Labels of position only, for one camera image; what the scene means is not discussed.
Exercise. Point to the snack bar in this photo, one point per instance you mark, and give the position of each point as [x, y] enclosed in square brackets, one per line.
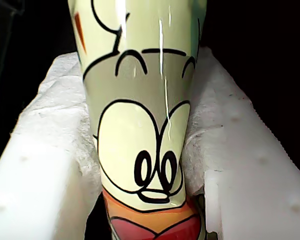
[140, 125]

